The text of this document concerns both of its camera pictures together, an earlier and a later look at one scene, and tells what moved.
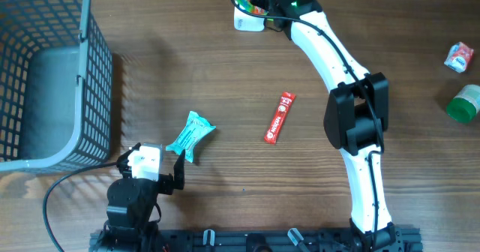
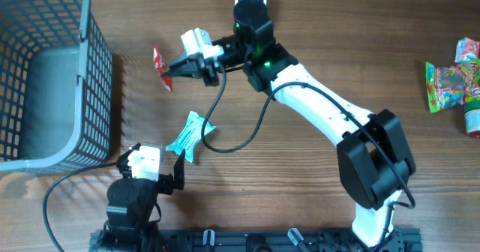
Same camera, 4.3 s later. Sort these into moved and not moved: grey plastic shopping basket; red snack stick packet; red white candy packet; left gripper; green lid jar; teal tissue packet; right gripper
Moved: red snack stick packet; green lid jar; red white candy packet; right gripper
Not moved: teal tissue packet; grey plastic shopping basket; left gripper
